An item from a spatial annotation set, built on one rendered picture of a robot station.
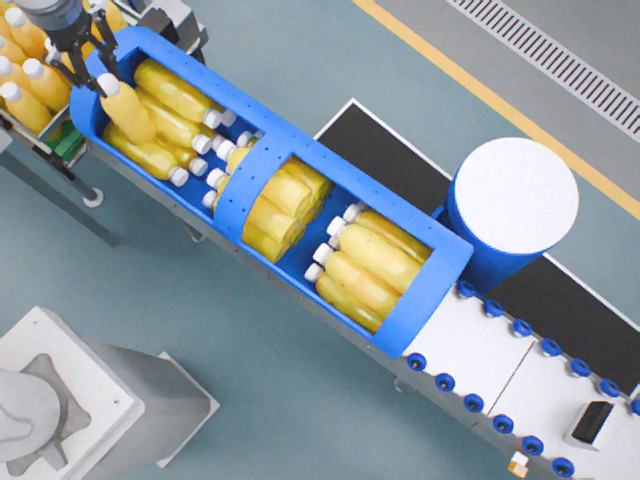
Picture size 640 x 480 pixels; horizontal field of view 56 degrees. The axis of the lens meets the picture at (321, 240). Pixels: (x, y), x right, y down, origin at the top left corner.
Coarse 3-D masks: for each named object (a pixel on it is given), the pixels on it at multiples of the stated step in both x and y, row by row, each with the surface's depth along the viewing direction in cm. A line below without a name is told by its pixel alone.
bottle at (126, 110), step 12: (120, 84) 118; (108, 96) 117; (120, 96) 118; (132, 96) 121; (108, 108) 120; (120, 108) 120; (132, 108) 122; (144, 108) 127; (120, 120) 123; (132, 120) 125; (144, 120) 128; (132, 132) 128; (144, 132) 131; (156, 132) 135
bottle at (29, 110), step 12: (24, 96) 139; (36, 96) 143; (12, 108) 139; (24, 108) 140; (36, 108) 142; (48, 108) 149; (24, 120) 143; (36, 120) 145; (48, 120) 148; (36, 132) 150; (60, 132) 155
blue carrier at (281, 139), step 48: (144, 48) 126; (96, 96) 125; (240, 96) 127; (288, 144) 121; (192, 192) 142; (240, 192) 118; (336, 192) 140; (384, 192) 121; (432, 240) 115; (432, 288) 111; (384, 336) 116
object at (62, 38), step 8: (80, 16) 95; (88, 16) 100; (72, 24) 94; (80, 24) 95; (88, 24) 101; (48, 32) 94; (56, 32) 94; (64, 32) 94; (72, 32) 95; (80, 32) 96; (56, 40) 96; (64, 40) 96; (72, 40) 97; (80, 40) 101; (56, 48) 98; (64, 48) 99; (72, 48) 101
